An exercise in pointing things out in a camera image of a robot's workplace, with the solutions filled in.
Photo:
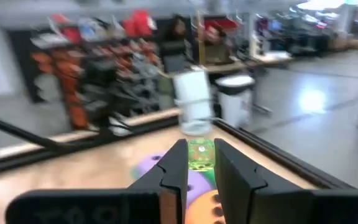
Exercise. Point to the wooden desk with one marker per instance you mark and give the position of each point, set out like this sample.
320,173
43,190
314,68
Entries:
259,59

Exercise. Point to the small green translucent die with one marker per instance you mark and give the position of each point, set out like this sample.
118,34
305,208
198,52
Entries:
201,154

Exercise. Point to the white cylindrical device on stand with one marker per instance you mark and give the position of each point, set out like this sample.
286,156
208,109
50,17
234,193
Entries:
193,99

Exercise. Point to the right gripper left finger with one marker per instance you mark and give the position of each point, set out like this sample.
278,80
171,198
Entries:
89,208

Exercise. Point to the black storage shelf rack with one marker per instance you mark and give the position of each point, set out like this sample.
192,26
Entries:
104,77

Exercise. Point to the large green foam die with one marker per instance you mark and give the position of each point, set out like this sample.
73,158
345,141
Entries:
210,177

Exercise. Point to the white trash bin black liner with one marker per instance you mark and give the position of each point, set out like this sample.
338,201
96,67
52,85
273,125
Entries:
235,99

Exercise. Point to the large purple foam die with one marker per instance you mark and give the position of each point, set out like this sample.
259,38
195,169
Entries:
197,189
151,161

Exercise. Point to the person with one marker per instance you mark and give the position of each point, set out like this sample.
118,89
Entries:
214,40
177,34

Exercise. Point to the large orange foam die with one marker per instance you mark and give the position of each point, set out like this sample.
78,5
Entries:
204,208

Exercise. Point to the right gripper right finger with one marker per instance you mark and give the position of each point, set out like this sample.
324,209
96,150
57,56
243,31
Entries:
291,208

